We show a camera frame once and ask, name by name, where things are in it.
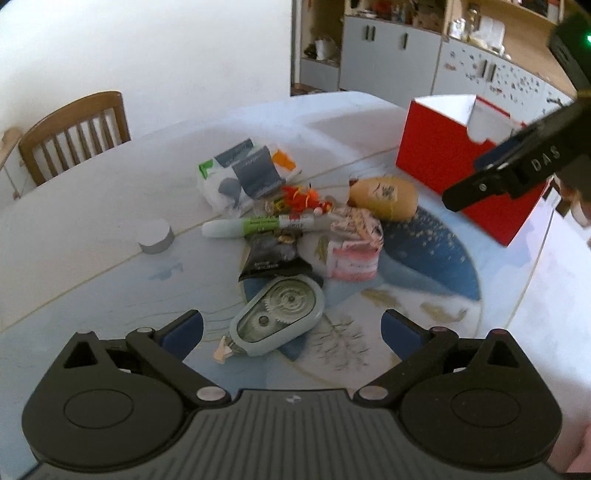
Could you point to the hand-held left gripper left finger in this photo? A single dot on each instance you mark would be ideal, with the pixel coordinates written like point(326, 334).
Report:
point(182, 333)

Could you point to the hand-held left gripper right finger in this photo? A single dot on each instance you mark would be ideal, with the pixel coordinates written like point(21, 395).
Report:
point(399, 334)

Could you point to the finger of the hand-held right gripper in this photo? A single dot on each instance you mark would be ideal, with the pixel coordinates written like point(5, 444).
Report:
point(480, 189)
point(501, 152)

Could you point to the red cardboard box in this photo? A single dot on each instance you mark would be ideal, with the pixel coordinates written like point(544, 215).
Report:
point(434, 143)

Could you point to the pink white tissue pack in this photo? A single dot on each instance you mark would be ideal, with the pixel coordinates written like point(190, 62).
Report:
point(353, 265)

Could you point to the grey correction tape dispenser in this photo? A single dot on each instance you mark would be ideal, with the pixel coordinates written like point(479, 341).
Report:
point(277, 314)

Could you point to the tan oval pouch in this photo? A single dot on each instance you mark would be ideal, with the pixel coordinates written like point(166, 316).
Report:
point(383, 198)

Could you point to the white green marker pen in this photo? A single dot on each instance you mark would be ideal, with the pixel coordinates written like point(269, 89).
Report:
point(221, 227)

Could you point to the black snack packet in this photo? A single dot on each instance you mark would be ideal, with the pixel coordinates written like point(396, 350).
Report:
point(270, 254)

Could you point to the white printed plastic bag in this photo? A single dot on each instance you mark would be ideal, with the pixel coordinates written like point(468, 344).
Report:
point(217, 184)

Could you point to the orange red toy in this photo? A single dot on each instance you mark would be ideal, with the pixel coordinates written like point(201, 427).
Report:
point(300, 199)

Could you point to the grey sticker-covered cabinet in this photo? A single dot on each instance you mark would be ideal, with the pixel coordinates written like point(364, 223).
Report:
point(508, 83)

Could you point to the white plastic container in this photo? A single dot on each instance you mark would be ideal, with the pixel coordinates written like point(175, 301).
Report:
point(490, 33)

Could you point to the grey round tin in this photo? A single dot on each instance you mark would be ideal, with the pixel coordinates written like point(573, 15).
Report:
point(154, 235)

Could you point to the grey double-door cabinet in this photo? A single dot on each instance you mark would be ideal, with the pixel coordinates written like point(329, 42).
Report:
point(388, 55)

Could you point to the small yellow green packet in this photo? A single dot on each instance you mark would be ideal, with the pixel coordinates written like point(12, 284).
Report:
point(275, 205)

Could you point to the white bag on shelf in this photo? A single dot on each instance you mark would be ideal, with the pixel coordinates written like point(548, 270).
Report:
point(325, 47)

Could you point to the wooden open shelf unit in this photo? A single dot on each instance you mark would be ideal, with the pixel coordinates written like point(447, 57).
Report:
point(308, 27)

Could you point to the wooden slat-back chair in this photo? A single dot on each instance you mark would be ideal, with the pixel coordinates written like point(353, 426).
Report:
point(74, 110)

